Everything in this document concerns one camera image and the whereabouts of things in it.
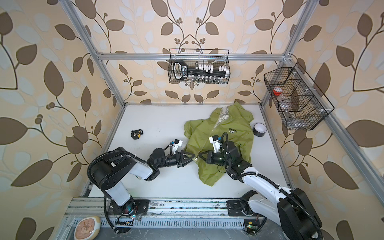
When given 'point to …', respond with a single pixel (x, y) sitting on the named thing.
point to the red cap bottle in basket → (277, 90)
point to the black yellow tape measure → (136, 134)
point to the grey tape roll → (259, 129)
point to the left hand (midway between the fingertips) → (195, 158)
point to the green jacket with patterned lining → (233, 121)
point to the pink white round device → (87, 228)
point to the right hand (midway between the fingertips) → (198, 156)
